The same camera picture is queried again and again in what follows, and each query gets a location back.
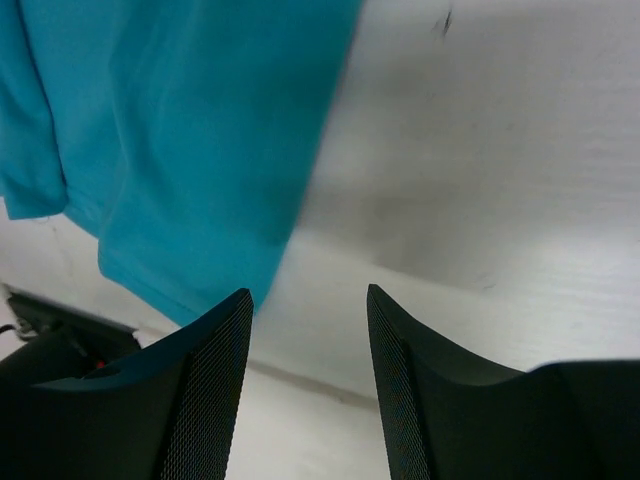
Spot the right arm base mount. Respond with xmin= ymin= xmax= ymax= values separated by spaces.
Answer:
xmin=1 ymin=289 xmax=141 ymax=373

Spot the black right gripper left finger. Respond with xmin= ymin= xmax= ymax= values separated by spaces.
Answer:
xmin=1 ymin=289 xmax=253 ymax=479

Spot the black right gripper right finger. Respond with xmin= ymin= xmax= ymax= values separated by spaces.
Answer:
xmin=367 ymin=285 xmax=639 ymax=479

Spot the teal t shirt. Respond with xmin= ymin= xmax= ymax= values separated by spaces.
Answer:
xmin=1 ymin=1 xmax=361 ymax=325

